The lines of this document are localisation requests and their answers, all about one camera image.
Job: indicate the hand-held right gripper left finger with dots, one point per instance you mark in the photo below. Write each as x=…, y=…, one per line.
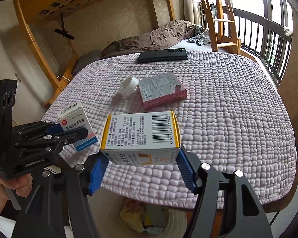
x=98, y=173

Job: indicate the yellow paper bag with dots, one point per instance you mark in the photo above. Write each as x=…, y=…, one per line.
x=131, y=215

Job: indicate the white tape roll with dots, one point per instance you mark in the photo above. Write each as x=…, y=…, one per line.
x=129, y=84

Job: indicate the black wall bracket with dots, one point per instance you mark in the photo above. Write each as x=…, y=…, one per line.
x=64, y=33

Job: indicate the white cloth on railing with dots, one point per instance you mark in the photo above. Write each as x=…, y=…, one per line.
x=287, y=31

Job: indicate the white trash bin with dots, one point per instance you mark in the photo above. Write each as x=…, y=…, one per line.
x=173, y=223

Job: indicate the brown duvet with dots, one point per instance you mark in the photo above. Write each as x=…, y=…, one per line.
x=151, y=39

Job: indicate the wooden bed ladder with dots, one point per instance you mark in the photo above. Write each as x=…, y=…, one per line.
x=224, y=45

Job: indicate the blue and white medicine box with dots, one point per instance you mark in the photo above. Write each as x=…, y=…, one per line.
x=69, y=116

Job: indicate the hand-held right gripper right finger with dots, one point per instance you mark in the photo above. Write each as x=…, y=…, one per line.
x=186, y=171

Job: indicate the black flat case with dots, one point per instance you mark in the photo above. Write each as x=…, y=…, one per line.
x=161, y=55

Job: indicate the pink cardboard box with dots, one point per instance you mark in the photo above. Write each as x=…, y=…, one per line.
x=161, y=89

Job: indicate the grey pillow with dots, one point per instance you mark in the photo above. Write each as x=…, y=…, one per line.
x=89, y=59

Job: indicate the wooden table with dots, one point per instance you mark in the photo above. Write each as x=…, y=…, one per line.
x=288, y=198

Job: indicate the white mattress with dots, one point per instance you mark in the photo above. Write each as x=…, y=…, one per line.
x=191, y=46

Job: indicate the person's left hand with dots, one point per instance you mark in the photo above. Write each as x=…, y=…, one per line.
x=22, y=186

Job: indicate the yellow and white medicine box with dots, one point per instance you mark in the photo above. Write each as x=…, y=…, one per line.
x=139, y=133

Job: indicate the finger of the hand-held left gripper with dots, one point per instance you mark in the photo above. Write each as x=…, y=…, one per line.
x=74, y=135
x=53, y=129

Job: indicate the wooden bunk bed frame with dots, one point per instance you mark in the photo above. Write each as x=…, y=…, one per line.
x=24, y=7

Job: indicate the dark balcony railing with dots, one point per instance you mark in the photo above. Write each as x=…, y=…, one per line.
x=263, y=19

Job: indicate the grey garment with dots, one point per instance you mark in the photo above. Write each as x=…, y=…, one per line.
x=201, y=38

